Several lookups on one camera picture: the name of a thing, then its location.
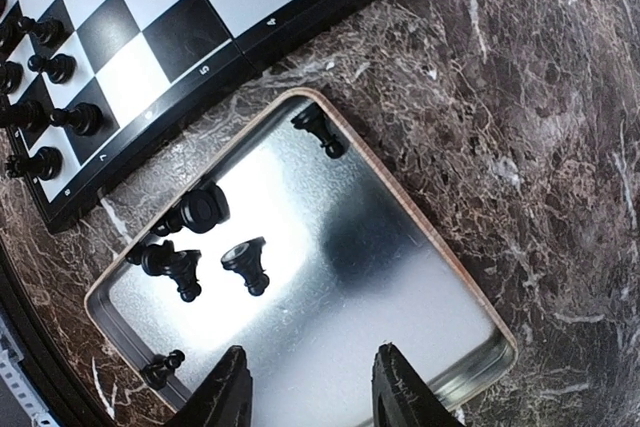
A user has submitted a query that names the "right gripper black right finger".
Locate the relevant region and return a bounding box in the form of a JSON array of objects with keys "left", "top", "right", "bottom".
[{"left": 372, "top": 343, "right": 462, "bottom": 427}]

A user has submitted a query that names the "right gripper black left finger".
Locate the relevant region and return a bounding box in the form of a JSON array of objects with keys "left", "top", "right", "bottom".
[{"left": 164, "top": 345, "right": 253, "bottom": 427}]

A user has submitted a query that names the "black chess piece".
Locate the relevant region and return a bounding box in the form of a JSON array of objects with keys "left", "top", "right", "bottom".
[
  {"left": 151, "top": 184, "right": 230, "bottom": 237},
  {"left": 27, "top": 53, "right": 76, "bottom": 84},
  {"left": 4, "top": 146, "right": 63, "bottom": 181},
  {"left": 1, "top": 100, "right": 47, "bottom": 132},
  {"left": 140, "top": 349, "right": 186, "bottom": 390},
  {"left": 125, "top": 240, "right": 202, "bottom": 303},
  {"left": 221, "top": 237, "right": 270, "bottom": 296},
  {"left": 49, "top": 102, "right": 103, "bottom": 136},
  {"left": 17, "top": 16, "right": 64, "bottom": 47},
  {"left": 0, "top": 61, "right": 23, "bottom": 95}
]

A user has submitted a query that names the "black chess piece in tray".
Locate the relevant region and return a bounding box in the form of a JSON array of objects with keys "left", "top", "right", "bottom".
[
  {"left": 125, "top": 240, "right": 202, "bottom": 303},
  {"left": 221, "top": 237, "right": 270, "bottom": 296},
  {"left": 140, "top": 349, "right": 186, "bottom": 390},
  {"left": 151, "top": 184, "right": 230, "bottom": 237}
]

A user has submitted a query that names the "black chess piece tray corner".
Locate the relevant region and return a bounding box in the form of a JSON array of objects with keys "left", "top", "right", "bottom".
[{"left": 291, "top": 105, "right": 345, "bottom": 159}]

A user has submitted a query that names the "black grey chess board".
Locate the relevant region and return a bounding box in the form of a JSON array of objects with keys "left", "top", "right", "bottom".
[{"left": 1, "top": 0, "right": 373, "bottom": 233}]

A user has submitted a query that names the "wooden tray with dark base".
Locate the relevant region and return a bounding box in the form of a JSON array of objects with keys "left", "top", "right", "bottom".
[{"left": 85, "top": 88, "right": 518, "bottom": 426}]

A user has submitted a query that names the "black front rail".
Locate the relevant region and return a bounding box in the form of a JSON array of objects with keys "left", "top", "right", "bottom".
[{"left": 1, "top": 250, "right": 114, "bottom": 426}]

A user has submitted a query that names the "white slotted cable duct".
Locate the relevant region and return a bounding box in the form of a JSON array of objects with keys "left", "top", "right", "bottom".
[{"left": 1, "top": 314, "right": 59, "bottom": 427}]

